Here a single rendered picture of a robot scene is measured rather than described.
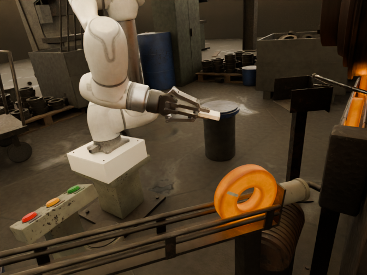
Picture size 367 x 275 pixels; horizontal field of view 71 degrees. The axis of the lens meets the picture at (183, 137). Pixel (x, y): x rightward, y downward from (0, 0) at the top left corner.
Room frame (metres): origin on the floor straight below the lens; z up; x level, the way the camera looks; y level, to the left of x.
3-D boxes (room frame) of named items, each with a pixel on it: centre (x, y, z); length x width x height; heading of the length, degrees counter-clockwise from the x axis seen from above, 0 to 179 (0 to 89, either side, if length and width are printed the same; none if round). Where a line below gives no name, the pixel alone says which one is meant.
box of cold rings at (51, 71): (4.03, 1.30, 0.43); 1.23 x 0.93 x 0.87; 141
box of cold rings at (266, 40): (3.39, -1.66, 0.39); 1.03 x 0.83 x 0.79; 57
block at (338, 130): (0.58, -0.44, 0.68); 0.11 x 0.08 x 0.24; 53
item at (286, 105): (1.36, -0.66, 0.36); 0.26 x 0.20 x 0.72; 178
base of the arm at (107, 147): (1.34, 0.45, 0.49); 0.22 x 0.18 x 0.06; 146
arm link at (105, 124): (1.37, 0.43, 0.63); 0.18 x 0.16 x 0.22; 109
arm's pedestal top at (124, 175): (1.36, 0.44, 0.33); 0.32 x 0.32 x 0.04; 54
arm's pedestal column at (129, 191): (1.36, 0.44, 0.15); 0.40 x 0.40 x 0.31; 54
